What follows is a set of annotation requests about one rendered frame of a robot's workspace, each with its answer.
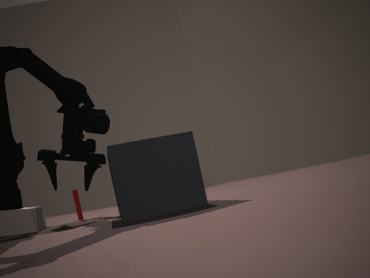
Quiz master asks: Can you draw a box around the red peg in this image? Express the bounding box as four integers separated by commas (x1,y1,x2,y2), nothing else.
72,190,83,220

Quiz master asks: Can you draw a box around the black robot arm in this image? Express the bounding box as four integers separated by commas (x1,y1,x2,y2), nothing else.
0,46,110,211

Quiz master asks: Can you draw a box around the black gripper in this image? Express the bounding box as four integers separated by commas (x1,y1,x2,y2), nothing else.
37,129,106,191

